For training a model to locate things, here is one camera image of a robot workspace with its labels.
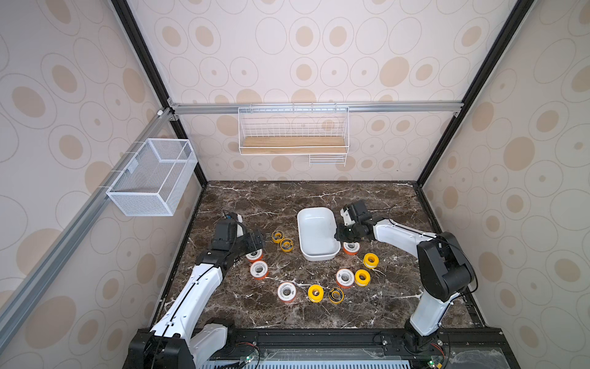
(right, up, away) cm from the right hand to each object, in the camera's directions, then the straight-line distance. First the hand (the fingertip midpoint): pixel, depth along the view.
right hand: (332, 237), depth 94 cm
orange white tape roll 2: (-29, -12, -5) cm, 32 cm away
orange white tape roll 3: (-18, -19, -9) cm, 28 cm away
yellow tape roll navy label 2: (-19, -4, +2) cm, 19 cm away
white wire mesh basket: (-84, +25, +14) cm, 88 cm away
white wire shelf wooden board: (-5, +46, +6) cm, 46 cm away
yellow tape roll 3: (+15, -9, -3) cm, 17 cm away
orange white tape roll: (-31, -7, -2) cm, 32 cm away
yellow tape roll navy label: (-23, 0, +5) cm, 24 cm away
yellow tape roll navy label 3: (0, -20, -11) cm, 23 cm away
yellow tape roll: (-7, -19, -10) cm, 23 cm away
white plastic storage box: (-5, +3, +8) cm, 10 cm away
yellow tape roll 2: (+10, -14, -7) cm, 19 cm away
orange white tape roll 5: (+4, -14, -7) cm, 17 cm away
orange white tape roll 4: (+8, -5, +1) cm, 9 cm away
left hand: (-27, +2, -12) cm, 30 cm away
